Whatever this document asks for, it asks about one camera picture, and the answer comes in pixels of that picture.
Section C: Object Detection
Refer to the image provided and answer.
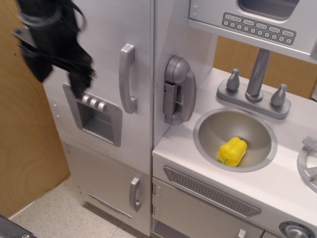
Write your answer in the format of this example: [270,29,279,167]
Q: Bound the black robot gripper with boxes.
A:
[12,22,94,99]

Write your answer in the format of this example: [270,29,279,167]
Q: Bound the white toy fridge door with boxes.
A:
[44,0,154,175]

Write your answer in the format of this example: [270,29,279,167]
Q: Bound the silver fridge door handle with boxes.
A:
[118,44,137,114]

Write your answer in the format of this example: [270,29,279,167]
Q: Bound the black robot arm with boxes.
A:
[12,0,94,99]

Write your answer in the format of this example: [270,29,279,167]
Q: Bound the wooden board panel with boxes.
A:
[0,0,70,217]

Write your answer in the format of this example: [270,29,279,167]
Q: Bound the white toy freezer door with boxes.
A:
[62,141,152,235]

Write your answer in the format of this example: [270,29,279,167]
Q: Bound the silver oven vent panel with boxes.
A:
[163,166,261,217]

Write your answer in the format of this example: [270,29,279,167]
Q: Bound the silver round sink bowl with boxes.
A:
[193,109,277,173]

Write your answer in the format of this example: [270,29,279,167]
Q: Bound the black case corner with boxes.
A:
[0,215,37,238]

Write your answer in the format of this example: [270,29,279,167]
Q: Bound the white toy kitchen cabinet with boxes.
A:
[152,0,317,238]

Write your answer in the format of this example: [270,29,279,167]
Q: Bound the yellow toy bell pepper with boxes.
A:
[217,137,248,167]

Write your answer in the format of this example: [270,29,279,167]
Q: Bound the white toy oven door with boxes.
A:
[152,178,264,238]

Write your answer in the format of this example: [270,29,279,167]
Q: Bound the silver toy faucet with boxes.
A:
[216,49,291,119]

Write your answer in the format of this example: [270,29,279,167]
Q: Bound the white toy microwave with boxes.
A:
[188,0,317,63]

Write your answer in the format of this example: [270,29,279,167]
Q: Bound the silver oven knob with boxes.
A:
[279,221,316,238]

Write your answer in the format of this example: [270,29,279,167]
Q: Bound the silver toy wall phone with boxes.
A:
[163,56,197,125]

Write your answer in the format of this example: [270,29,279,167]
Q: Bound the silver freezer door handle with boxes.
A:
[129,177,141,212]

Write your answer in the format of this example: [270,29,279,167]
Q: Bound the silver stove burner ring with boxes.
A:
[296,136,317,194]

